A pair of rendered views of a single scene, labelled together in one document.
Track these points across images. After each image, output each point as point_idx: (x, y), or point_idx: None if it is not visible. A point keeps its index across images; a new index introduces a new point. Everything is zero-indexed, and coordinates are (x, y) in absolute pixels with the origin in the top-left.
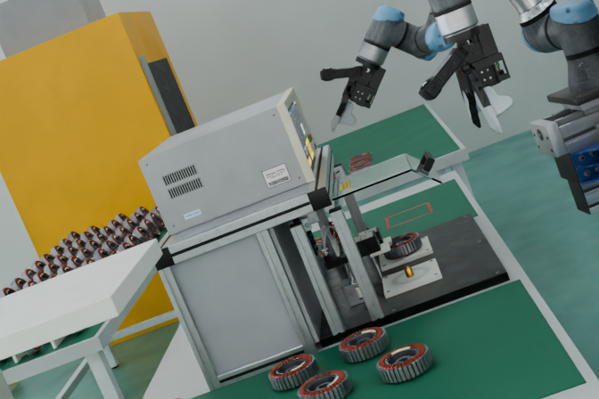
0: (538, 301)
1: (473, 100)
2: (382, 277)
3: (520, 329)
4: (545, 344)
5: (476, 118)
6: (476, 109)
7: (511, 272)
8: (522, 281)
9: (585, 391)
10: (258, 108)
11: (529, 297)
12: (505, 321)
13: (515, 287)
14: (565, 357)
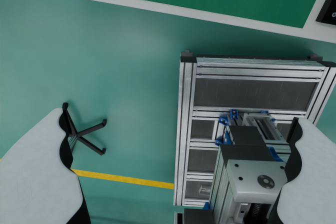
0: (229, 19)
1: (270, 217)
2: None
3: None
4: None
5: (293, 138)
6: (286, 171)
7: (333, 30)
8: (293, 28)
9: None
10: None
11: (245, 16)
12: None
13: (288, 17)
14: None
